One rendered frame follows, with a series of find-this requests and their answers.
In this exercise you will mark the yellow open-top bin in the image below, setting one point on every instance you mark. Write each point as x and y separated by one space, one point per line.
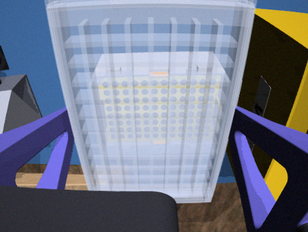
275 82

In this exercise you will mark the grey button box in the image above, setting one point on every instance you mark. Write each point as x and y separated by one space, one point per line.
18 105

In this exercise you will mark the blue bench mat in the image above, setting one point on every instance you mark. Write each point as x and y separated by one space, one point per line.
27 46

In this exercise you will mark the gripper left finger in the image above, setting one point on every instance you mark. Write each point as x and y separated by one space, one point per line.
21 144

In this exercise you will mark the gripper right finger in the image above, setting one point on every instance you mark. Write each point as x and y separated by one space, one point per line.
289 148

